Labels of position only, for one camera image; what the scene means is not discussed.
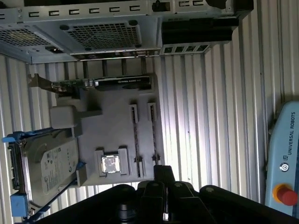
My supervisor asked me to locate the silver CPU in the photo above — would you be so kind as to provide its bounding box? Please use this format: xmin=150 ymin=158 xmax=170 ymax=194
xmin=101 ymin=155 xmax=121 ymax=173

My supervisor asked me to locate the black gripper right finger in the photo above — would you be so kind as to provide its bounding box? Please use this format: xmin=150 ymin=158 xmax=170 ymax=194
xmin=164 ymin=165 xmax=299 ymax=224

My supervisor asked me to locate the RAM stick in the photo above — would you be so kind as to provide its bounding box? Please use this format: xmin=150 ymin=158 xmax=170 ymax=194
xmin=149 ymin=104 xmax=162 ymax=165
xmin=131 ymin=106 xmax=143 ymax=177

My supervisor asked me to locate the black open PC case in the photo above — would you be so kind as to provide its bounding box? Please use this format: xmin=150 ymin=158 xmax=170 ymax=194
xmin=0 ymin=0 xmax=254 ymax=65

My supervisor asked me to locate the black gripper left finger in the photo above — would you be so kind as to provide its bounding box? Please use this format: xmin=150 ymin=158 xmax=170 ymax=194
xmin=35 ymin=165 xmax=165 ymax=224

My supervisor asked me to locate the hard disk in blue carrier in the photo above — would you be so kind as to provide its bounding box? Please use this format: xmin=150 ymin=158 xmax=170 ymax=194
xmin=2 ymin=130 xmax=87 ymax=220

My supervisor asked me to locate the graphics card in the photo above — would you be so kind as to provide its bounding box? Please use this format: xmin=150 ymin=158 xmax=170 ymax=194
xmin=27 ymin=73 xmax=152 ymax=93

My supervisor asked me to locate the grey power supply unit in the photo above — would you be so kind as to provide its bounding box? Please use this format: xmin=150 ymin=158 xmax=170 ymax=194
xmin=0 ymin=25 xmax=66 ymax=56

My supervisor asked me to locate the pale blue teach pendant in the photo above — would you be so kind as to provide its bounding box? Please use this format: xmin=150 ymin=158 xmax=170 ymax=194
xmin=265 ymin=101 xmax=299 ymax=217

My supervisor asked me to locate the grey parts rack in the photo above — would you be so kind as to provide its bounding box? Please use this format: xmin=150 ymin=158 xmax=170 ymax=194
xmin=49 ymin=73 xmax=165 ymax=187

